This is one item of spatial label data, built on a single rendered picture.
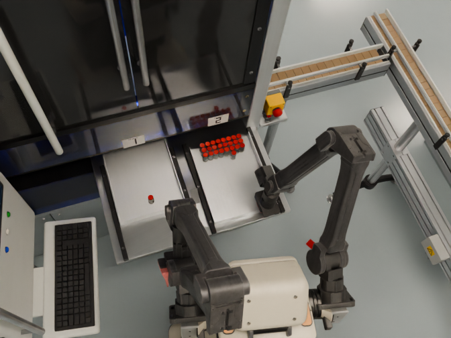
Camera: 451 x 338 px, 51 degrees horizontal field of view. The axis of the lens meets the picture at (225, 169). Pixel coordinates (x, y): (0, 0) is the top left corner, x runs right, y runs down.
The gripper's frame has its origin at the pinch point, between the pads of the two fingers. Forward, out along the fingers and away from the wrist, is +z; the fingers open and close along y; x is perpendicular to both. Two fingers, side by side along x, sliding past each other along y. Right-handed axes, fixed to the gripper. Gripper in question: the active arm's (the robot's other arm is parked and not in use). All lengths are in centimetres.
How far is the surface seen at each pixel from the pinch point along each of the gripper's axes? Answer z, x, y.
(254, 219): 2.3, 4.5, -1.4
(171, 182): 1.9, 30.7, 23.4
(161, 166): 1.9, 32.7, 31.1
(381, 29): -3, -86, 68
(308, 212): 90, -49, 19
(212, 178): 2.0, 14.6, 19.9
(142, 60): -65, 34, 31
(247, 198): 2.0, 3.8, 7.7
